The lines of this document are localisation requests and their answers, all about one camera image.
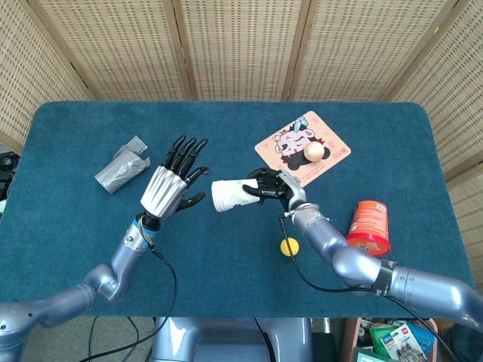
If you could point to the cartoon print square mat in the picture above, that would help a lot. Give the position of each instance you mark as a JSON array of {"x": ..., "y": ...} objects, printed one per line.
[{"x": 332, "y": 154}]

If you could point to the gray plastic wrapped package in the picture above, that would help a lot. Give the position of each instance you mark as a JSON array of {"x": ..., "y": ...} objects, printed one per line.
[{"x": 119, "y": 171}]

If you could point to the white paper cup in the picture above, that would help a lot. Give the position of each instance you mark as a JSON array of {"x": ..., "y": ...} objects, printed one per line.
[{"x": 228, "y": 195}]

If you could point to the brown storage box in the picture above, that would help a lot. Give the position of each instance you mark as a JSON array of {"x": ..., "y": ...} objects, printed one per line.
[{"x": 352, "y": 339}]

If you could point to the woven folding screen panel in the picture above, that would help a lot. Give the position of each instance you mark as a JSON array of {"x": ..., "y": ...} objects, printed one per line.
[
  {"x": 241, "y": 49},
  {"x": 453, "y": 94},
  {"x": 26, "y": 75},
  {"x": 362, "y": 49},
  {"x": 124, "y": 49}
]

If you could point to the orange cylindrical canister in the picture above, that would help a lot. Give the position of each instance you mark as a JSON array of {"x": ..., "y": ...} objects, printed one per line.
[{"x": 368, "y": 222}]

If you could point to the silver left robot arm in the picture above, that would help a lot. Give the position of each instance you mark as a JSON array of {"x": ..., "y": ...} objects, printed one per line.
[{"x": 113, "y": 271}]

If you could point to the blue packet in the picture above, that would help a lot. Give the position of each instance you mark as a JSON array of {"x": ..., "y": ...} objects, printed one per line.
[{"x": 424, "y": 335}]

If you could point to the green white packet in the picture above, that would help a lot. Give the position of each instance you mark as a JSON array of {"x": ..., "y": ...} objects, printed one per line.
[{"x": 379, "y": 339}]

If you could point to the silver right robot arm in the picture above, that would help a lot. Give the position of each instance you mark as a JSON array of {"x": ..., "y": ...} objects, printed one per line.
[{"x": 358, "y": 264}]

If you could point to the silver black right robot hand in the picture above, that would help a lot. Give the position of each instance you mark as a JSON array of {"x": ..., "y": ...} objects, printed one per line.
[{"x": 271, "y": 186}]

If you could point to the peach coloured ball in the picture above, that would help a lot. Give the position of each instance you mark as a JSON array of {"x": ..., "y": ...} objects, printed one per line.
[{"x": 314, "y": 151}]

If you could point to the dark equipment beside table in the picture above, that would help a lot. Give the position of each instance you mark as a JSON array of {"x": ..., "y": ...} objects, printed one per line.
[{"x": 7, "y": 177}]

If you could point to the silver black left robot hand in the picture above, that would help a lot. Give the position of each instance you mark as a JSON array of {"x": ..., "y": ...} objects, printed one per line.
[{"x": 166, "y": 188}]

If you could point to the yellow ball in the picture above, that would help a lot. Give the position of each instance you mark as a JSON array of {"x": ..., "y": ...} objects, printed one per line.
[{"x": 289, "y": 247}]

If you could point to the silver robot torso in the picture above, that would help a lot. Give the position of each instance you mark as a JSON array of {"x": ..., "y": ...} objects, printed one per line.
[{"x": 226, "y": 339}]

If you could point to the white blister pack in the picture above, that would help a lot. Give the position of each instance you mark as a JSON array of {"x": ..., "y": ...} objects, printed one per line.
[{"x": 405, "y": 347}]

